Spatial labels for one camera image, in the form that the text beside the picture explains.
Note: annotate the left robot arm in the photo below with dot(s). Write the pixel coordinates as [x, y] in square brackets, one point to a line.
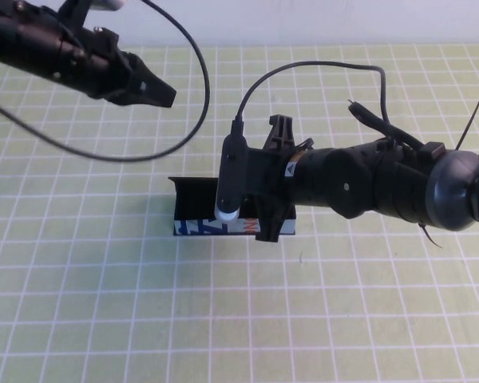
[16, 36]

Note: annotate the left wrist camera silver end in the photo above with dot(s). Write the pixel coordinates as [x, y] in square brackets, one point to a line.
[108, 4]

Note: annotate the short black zip tie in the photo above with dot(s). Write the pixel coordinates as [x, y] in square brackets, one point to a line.
[431, 237]

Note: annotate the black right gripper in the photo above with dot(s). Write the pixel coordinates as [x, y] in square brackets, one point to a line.
[291, 183]

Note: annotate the right wrist camera silver end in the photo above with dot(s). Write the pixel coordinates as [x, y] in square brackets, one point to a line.
[231, 175]

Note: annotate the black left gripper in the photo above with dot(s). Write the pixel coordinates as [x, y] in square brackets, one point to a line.
[100, 64]

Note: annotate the long black zip tie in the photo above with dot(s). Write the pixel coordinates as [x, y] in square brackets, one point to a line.
[468, 123]

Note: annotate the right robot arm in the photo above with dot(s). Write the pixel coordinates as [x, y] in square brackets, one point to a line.
[383, 187]

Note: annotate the black glasses case blue print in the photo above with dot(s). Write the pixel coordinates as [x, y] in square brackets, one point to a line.
[191, 228]

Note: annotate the wrist camera silver end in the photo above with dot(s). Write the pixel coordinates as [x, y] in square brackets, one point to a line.
[108, 4]
[231, 175]

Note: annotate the black left camera bracket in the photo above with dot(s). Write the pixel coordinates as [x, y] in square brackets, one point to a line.
[74, 14]

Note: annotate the black right camera bracket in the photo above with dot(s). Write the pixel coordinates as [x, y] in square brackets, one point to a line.
[261, 171]

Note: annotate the green white-grid tablecloth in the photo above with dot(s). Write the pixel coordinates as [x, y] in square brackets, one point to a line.
[104, 319]

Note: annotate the black camera bracket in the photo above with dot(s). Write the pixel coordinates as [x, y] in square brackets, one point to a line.
[74, 14]
[261, 171]

